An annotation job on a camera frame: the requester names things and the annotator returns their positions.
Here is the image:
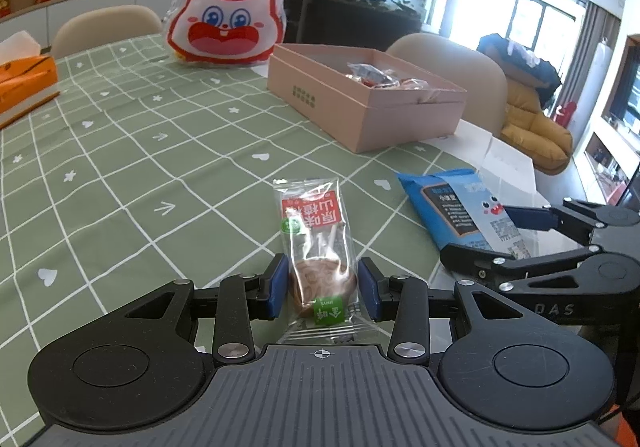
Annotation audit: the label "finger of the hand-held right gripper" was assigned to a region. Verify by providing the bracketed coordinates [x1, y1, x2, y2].
[502, 198, 640, 248]
[439, 241, 608, 295]

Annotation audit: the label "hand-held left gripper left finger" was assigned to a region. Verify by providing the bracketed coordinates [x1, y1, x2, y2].
[124, 254, 291, 365]

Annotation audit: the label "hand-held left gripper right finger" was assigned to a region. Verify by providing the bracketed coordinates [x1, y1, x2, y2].
[357, 257, 516, 365]

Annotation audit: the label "blue white snack packet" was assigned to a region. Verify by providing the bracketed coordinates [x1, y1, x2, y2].
[396, 168, 533, 260]

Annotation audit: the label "clear red label snack packet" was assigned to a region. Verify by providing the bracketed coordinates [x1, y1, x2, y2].
[272, 176, 368, 345]

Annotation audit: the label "pink cardboard box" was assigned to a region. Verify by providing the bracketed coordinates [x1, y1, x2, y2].
[266, 43, 468, 154]

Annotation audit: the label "white paper sheets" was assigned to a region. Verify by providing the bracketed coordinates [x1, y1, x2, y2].
[425, 120, 556, 288]

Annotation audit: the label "white media cabinet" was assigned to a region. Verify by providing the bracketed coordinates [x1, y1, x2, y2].
[582, 117, 633, 200]

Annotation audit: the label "red toy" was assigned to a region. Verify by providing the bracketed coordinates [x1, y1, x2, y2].
[556, 100, 577, 129]

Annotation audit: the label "dark jacket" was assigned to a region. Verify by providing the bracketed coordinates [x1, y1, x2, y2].
[476, 33, 563, 108]

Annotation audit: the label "beige dining chair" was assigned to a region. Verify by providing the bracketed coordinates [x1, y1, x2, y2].
[386, 32, 508, 138]
[52, 4, 163, 59]

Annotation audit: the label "grey curtain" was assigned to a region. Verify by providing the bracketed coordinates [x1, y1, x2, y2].
[575, 2, 621, 158]

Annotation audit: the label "small clear snack packet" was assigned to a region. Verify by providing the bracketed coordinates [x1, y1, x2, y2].
[345, 61, 401, 89]

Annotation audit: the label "green checked tablecloth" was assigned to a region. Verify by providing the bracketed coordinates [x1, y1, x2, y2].
[0, 34, 501, 363]

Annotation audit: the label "red white rabbit face bag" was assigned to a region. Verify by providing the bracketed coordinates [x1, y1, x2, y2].
[164, 0, 287, 70]

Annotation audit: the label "black water dispenser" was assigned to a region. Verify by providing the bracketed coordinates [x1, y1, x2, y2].
[285, 0, 307, 45]

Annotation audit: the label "orange tissue box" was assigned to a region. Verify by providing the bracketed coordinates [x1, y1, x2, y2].
[0, 30, 60, 128]

